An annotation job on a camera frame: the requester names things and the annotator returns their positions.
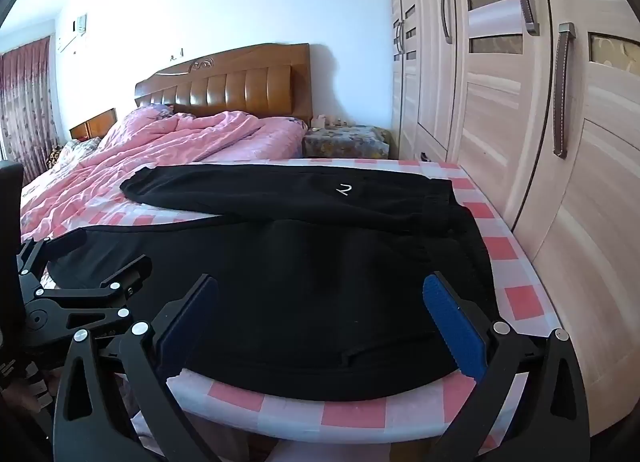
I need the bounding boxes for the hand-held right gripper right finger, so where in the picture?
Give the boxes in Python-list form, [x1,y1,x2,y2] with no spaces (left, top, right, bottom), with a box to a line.
[421,271,594,462]

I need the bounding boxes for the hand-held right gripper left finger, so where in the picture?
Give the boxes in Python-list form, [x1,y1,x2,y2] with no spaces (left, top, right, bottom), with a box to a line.
[52,273,221,462]

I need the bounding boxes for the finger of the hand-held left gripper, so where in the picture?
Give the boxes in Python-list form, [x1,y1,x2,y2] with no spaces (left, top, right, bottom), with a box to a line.
[31,255,152,340]
[16,237,52,291]

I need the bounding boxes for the black pants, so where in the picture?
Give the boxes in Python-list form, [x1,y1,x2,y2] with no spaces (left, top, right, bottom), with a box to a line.
[47,163,496,402]

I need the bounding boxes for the pink checked tablecloth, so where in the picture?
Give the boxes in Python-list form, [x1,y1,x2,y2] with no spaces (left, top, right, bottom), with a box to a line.
[20,157,565,443]

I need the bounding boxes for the patterned pillow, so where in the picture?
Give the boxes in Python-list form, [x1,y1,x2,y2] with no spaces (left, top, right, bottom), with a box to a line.
[46,138,102,169]

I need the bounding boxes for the person's pink clothing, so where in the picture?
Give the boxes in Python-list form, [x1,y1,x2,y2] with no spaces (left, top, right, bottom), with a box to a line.
[127,384,281,462]

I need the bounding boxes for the red patterned curtain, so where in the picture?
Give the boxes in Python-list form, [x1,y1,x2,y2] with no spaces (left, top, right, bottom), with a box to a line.
[0,36,59,176]

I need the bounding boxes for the small wooden headboard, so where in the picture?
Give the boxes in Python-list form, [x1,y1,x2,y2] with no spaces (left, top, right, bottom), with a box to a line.
[69,108,118,140]

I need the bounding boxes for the pink duvet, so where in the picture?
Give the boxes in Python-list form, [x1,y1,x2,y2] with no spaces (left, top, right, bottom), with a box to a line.
[20,109,308,243]

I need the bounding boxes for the floral covered nightstand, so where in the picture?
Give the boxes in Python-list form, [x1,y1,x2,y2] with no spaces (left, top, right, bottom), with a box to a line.
[301,125,393,160]

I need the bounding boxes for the light wooden wardrobe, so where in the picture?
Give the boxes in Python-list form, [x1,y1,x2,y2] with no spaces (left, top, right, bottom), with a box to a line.
[385,0,640,443]

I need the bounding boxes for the white air conditioner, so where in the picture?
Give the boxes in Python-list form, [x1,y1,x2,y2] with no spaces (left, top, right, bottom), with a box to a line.
[56,14,89,52]

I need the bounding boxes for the large wooden headboard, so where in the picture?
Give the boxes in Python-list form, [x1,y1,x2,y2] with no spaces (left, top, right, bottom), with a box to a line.
[134,43,313,125]

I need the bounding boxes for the small ornaments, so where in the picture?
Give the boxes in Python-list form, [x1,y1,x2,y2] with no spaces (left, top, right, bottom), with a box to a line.
[310,114,354,129]

